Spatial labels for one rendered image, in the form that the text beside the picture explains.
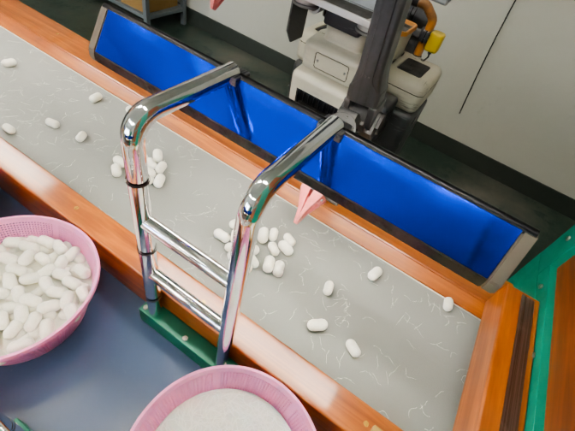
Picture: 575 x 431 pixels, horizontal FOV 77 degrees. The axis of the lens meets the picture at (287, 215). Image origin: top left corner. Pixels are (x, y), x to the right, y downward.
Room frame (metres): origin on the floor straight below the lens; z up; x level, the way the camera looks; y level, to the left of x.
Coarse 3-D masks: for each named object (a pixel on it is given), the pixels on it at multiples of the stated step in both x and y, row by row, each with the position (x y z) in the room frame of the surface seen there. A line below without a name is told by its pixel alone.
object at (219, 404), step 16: (192, 400) 0.15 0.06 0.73; (208, 400) 0.16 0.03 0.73; (224, 400) 0.17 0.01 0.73; (240, 400) 0.17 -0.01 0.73; (256, 400) 0.18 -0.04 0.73; (176, 416) 0.13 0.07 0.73; (192, 416) 0.13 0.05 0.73; (208, 416) 0.14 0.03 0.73; (224, 416) 0.15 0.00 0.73; (240, 416) 0.15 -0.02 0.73; (256, 416) 0.16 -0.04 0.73; (272, 416) 0.16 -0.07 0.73
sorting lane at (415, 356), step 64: (0, 64) 0.80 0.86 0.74; (0, 128) 0.57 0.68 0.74; (64, 128) 0.63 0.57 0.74; (192, 192) 0.55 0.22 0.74; (256, 256) 0.44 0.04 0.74; (320, 256) 0.48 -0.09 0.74; (256, 320) 0.30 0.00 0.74; (384, 320) 0.38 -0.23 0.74; (448, 320) 0.42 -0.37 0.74; (384, 384) 0.26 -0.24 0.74; (448, 384) 0.29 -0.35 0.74
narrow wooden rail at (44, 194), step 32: (0, 160) 0.46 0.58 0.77; (32, 160) 0.49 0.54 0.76; (32, 192) 0.41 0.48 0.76; (64, 192) 0.43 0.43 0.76; (96, 224) 0.38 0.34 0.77; (128, 256) 0.34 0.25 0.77; (160, 256) 0.36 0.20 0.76; (160, 288) 0.30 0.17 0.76; (192, 288) 0.31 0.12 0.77; (192, 320) 0.27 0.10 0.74; (256, 352) 0.24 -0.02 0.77; (288, 352) 0.25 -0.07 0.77; (288, 384) 0.21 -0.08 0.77; (320, 384) 0.22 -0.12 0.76; (320, 416) 0.18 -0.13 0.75; (352, 416) 0.19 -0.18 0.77; (384, 416) 0.20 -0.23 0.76
